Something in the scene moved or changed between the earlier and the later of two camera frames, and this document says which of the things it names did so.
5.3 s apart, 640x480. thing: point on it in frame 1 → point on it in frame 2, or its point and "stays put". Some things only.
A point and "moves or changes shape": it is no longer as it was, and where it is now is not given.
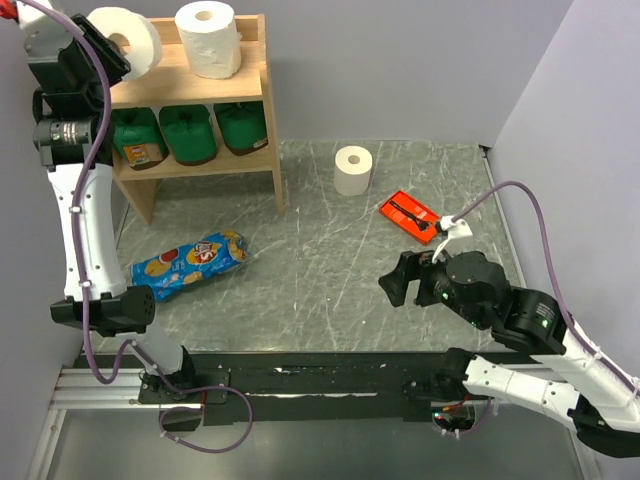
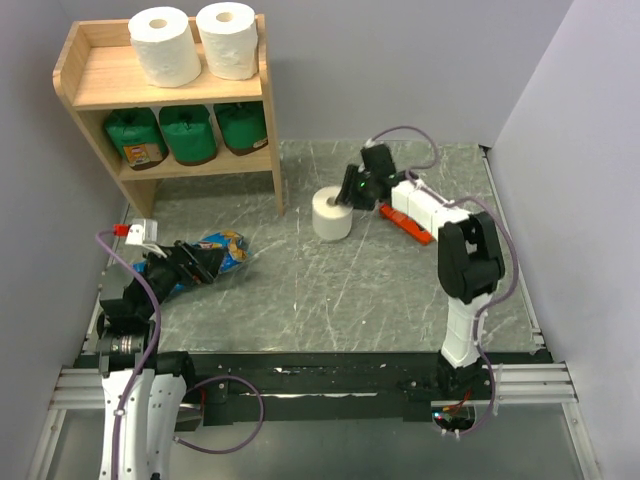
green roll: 190,132 stays put
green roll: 138,137 stays put
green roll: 243,125 stays put
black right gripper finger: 396,282 → 345,196
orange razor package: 411,217 stays put
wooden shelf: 203,60 stays put
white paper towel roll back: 352,179 moves or changes shape
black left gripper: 115,61 → 204,261
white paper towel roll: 145,41 → 165,46
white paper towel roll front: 213,46 → 230,38
